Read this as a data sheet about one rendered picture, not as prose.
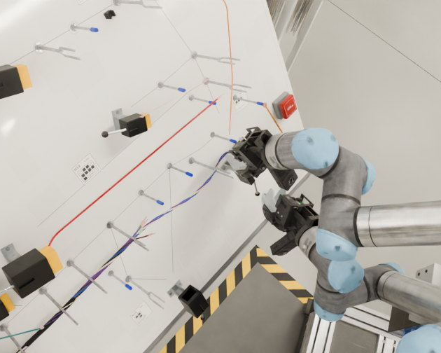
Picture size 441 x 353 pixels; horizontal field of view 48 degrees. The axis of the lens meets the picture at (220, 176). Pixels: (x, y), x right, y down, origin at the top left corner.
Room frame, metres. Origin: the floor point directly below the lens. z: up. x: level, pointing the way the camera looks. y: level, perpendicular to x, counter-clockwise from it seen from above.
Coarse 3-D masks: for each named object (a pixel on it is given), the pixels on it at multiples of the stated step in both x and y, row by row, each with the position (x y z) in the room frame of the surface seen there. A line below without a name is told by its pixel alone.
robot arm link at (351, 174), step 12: (348, 156) 0.52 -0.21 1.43; (360, 156) 0.55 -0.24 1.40; (336, 168) 0.49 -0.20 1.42; (348, 168) 0.50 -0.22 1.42; (360, 168) 0.52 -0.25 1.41; (372, 168) 0.53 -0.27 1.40; (324, 180) 0.48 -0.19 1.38; (336, 180) 0.47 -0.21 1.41; (348, 180) 0.48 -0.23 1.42; (360, 180) 0.49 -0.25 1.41; (372, 180) 0.51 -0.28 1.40; (324, 192) 0.45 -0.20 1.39; (336, 192) 0.45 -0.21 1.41; (348, 192) 0.45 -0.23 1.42; (360, 192) 0.47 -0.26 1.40
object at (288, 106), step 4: (288, 96) 0.83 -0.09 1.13; (292, 96) 0.83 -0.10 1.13; (284, 100) 0.81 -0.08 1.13; (288, 100) 0.81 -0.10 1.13; (292, 100) 0.82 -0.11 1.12; (280, 104) 0.79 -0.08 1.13; (284, 104) 0.79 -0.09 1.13; (288, 104) 0.81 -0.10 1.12; (292, 104) 0.81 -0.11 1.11; (284, 108) 0.79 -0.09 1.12; (288, 108) 0.80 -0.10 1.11; (292, 108) 0.81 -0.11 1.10; (296, 108) 0.82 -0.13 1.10; (284, 112) 0.78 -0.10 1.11; (288, 112) 0.79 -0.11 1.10; (292, 112) 0.80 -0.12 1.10; (284, 116) 0.78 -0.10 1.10; (288, 116) 0.79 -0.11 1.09
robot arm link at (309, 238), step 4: (312, 228) 0.46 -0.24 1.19; (316, 228) 0.46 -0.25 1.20; (304, 232) 0.45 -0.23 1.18; (308, 232) 0.44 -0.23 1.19; (312, 232) 0.45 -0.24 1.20; (304, 236) 0.43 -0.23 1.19; (308, 236) 0.43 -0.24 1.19; (312, 236) 0.43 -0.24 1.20; (300, 240) 0.42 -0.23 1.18; (304, 240) 0.42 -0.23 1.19; (308, 240) 0.42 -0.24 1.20; (312, 240) 0.42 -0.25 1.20; (300, 244) 0.42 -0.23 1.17; (304, 244) 0.41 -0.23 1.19; (308, 244) 0.42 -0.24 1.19; (312, 244) 0.41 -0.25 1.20; (300, 248) 0.41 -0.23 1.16; (304, 248) 0.41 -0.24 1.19; (308, 248) 0.41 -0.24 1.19; (304, 252) 0.40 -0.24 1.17; (308, 252) 0.40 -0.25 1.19
